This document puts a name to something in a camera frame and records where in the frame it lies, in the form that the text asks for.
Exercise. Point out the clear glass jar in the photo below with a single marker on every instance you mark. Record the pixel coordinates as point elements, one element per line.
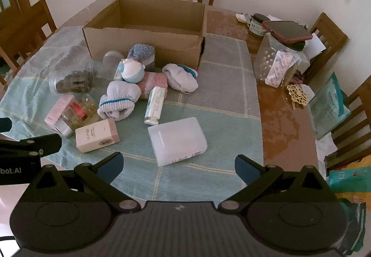
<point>111,63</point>

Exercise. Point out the white envelope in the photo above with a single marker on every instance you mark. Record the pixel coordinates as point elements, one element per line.
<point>314,45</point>

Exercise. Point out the brown cardboard box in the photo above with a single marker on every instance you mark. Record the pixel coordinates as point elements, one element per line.
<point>139,42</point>

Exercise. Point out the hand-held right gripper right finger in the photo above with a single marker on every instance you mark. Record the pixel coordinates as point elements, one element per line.
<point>246,168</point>

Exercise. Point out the pink sock roll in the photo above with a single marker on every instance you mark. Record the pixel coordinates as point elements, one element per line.
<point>153,81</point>

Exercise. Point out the blue grey sock roll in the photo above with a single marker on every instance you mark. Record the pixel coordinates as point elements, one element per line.
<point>142,54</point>

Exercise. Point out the bundle of pens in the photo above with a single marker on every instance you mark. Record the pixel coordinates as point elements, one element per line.
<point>247,18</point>

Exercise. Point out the checked grey green tablecloth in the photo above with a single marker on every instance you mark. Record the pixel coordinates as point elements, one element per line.
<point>220,106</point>

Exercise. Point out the white translucent plastic container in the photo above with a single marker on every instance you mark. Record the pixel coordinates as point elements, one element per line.
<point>176,141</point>

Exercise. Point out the dark lid jar green label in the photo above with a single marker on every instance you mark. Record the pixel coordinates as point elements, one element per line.
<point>258,26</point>

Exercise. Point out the white sock with blue stripe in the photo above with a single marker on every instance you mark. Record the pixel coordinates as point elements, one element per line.
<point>118,100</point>
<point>179,77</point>

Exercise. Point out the gold ornament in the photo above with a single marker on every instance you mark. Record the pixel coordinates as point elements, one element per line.
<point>297,94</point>

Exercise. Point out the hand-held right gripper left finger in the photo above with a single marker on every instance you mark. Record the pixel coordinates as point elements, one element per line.
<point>111,165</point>

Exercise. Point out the teal packet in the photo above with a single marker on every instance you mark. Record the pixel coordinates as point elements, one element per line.
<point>327,106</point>

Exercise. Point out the white printed paper slips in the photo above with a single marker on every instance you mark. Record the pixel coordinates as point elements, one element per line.
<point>281,68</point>

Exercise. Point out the white light blue sock ball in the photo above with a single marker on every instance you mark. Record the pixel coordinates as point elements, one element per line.
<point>132,71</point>

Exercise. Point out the clear dotted plastic jar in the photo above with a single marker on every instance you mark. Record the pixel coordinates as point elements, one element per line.
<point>266,60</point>

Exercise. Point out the glass jar with dark contents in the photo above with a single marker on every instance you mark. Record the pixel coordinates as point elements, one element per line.
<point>72,81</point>

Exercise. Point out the pink box with dark label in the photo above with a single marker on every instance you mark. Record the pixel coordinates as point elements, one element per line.
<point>95,135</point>

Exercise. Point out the phone in red case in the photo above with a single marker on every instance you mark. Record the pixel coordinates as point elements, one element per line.
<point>287,31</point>

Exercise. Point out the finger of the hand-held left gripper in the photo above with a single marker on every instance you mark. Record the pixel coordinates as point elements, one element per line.
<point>43,144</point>
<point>5,125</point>

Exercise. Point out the plain pink box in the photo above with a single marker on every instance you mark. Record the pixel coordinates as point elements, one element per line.
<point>58,107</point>

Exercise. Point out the red label jar yellow contents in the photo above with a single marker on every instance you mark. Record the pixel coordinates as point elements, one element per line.
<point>78,113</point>

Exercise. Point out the green and white box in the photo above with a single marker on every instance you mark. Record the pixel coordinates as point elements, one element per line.
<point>155,105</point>

